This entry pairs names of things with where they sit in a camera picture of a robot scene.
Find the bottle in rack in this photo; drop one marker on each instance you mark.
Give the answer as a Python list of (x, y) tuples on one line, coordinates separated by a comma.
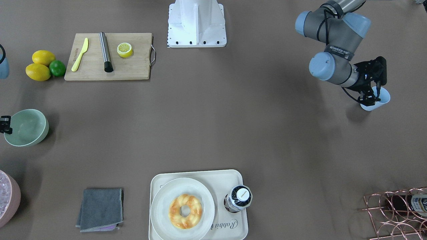
[(413, 204)]

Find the yellow lemon lower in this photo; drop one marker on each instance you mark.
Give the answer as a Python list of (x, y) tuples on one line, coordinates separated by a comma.
[(38, 72)]

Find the yellow lemon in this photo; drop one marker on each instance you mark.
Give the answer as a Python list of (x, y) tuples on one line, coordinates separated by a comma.
[(43, 57), (38, 72)]

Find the green ceramic bowl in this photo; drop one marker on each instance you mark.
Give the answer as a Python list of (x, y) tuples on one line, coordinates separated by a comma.
[(30, 126)]

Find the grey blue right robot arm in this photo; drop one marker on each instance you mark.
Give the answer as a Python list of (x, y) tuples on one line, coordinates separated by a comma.
[(4, 66)]

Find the white round plate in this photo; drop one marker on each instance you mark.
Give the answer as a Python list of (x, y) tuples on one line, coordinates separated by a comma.
[(160, 208)]

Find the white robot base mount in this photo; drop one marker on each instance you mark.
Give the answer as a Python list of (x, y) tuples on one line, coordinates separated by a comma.
[(196, 24)]

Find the green lime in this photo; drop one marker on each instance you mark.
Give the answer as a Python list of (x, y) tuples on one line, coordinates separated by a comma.
[(57, 68)]

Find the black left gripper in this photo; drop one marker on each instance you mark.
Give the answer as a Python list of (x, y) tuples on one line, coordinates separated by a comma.
[(362, 86)]

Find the grey folded cloth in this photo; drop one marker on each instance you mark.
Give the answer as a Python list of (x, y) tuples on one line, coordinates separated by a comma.
[(101, 209)]

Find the half lemon slice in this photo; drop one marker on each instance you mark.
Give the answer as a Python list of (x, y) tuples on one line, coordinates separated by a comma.
[(124, 50)]

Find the cream serving tray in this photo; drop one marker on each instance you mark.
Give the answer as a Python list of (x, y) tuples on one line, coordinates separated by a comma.
[(226, 225)]

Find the glazed donut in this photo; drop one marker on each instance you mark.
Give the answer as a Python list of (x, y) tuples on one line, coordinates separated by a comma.
[(185, 211)]

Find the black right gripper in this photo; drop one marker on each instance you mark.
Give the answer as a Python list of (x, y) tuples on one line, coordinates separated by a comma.
[(5, 124)]

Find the clear ice cubes pile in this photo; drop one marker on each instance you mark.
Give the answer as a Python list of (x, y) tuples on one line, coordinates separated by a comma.
[(5, 189)]

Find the yellow lemon upper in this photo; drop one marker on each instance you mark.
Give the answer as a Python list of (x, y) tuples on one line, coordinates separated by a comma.
[(43, 57)]

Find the dark drink bottle white cap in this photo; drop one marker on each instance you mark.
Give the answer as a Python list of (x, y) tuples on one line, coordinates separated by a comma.
[(238, 199)]

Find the pink bowl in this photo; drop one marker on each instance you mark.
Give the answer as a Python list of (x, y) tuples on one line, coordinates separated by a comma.
[(13, 203)]

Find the yellow plastic knife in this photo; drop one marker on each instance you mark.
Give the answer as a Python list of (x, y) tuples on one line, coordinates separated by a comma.
[(84, 49)]

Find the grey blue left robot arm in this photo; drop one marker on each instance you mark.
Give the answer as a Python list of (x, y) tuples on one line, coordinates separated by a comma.
[(336, 24)]

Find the copper wire bottle rack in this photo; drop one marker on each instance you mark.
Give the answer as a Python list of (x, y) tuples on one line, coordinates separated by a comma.
[(392, 217)]

